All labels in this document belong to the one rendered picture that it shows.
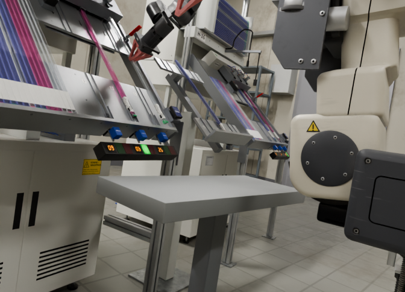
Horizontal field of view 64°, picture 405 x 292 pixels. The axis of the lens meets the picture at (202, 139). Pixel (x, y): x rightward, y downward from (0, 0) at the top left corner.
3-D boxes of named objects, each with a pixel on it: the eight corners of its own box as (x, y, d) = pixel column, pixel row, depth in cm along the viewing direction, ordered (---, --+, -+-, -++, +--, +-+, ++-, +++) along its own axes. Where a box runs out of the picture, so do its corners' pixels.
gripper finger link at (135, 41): (121, 51, 120) (138, 34, 116) (134, 56, 126) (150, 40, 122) (128, 65, 118) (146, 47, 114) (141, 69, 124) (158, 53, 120)
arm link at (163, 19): (168, 22, 110) (178, 29, 114) (160, 8, 112) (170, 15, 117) (154, 36, 112) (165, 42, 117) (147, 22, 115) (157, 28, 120)
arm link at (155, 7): (180, 6, 107) (191, 19, 115) (166, -17, 111) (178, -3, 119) (152, 28, 110) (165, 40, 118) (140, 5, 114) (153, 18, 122)
